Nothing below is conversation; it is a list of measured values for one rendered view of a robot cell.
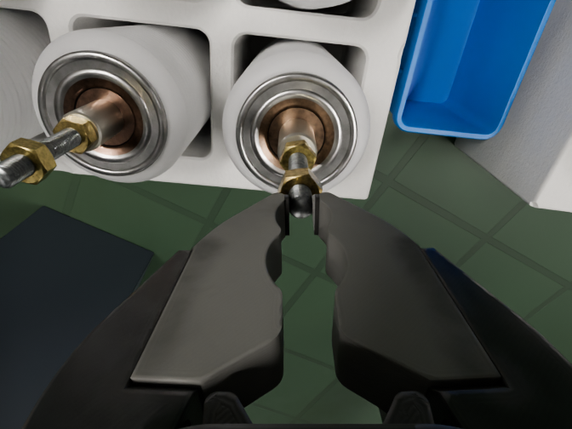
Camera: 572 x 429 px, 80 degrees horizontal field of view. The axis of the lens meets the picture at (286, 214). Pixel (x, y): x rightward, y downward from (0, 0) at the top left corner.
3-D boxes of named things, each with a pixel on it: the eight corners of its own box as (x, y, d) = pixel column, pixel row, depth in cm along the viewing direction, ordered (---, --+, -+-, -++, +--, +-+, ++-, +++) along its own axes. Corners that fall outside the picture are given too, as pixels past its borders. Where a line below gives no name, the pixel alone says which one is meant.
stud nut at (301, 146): (282, 172, 19) (282, 179, 18) (277, 143, 18) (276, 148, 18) (317, 167, 19) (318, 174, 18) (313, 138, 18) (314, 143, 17)
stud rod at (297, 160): (289, 155, 20) (290, 221, 14) (287, 139, 20) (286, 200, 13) (306, 152, 20) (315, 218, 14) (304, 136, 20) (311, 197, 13)
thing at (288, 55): (236, 105, 38) (199, 168, 23) (271, 16, 34) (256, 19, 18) (311, 142, 40) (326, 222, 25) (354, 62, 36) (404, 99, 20)
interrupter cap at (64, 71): (18, 65, 20) (9, 66, 19) (140, 36, 19) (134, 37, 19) (81, 181, 24) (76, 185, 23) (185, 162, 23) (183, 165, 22)
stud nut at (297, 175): (281, 205, 16) (280, 214, 15) (274, 171, 15) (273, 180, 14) (323, 199, 16) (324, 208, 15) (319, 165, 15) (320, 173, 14)
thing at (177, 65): (122, 33, 35) (-13, 49, 19) (213, 12, 34) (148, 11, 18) (157, 125, 40) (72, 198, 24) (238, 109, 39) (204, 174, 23)
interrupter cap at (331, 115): (220, 160, 23) (218, 164, 22) (265, 46, 19) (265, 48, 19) (320, 204, 24) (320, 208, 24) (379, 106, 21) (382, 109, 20)
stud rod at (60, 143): (82, 117, 20) (-20, 168, 13) (98, 114, 20) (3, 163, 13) (90, 134, 20) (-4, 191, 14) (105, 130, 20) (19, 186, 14)
